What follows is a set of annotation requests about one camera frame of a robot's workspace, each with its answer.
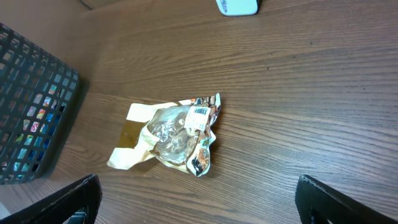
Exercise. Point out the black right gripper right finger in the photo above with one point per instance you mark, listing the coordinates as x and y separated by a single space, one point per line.
317 202

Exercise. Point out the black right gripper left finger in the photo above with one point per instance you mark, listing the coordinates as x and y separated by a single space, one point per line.
78 202

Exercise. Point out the beige mushroom snack bag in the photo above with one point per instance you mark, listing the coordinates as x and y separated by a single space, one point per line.
178 134

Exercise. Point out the white barcode scanner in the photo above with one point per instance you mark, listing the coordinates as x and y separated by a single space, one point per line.
238 7

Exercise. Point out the grey plastic shopping basket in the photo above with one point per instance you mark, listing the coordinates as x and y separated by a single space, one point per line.
38 97

